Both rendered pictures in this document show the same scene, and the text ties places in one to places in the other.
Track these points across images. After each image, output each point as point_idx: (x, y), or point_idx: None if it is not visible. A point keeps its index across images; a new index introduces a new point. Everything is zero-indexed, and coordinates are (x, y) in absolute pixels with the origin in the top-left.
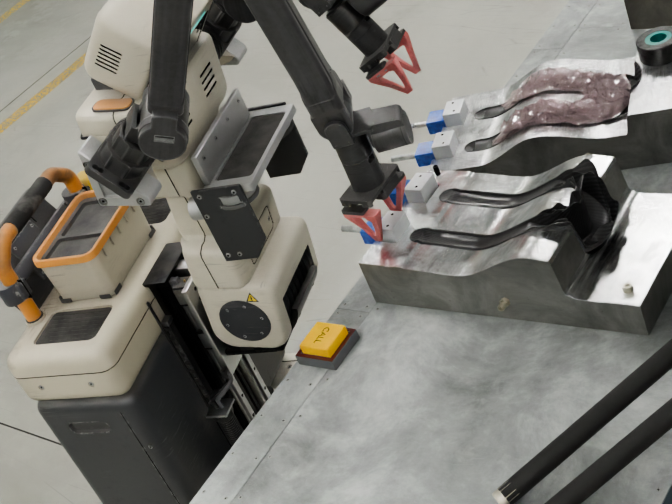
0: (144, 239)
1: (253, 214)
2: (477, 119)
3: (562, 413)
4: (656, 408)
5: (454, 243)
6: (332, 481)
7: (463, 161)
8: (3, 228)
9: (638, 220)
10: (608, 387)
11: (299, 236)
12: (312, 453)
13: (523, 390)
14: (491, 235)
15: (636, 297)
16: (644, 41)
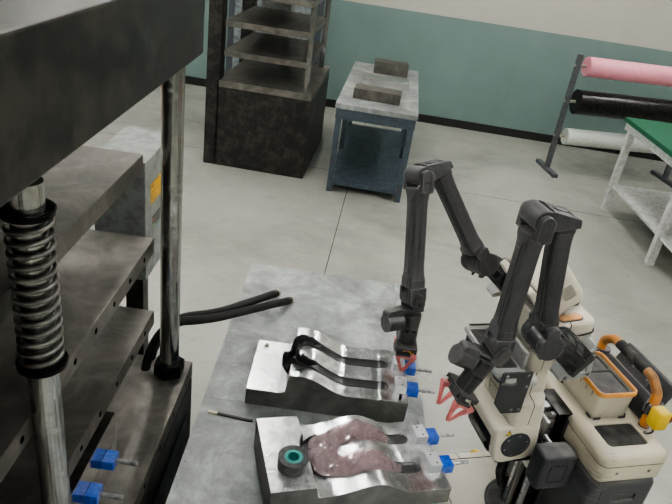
0: (584, 407)
1: (465, 339)
2: (415, 462)
3: (282, 327)
4: (247, 328)
5: (361, 363)
6: (360, 309)
7: (400, 427)
8: (618, 337)
9: (273, 377)
10: (268, 335)
11: (489, 421)
12: (376, 317)
13: None
14: (342, 362)
15: (262, 342)
16: (302, 453)
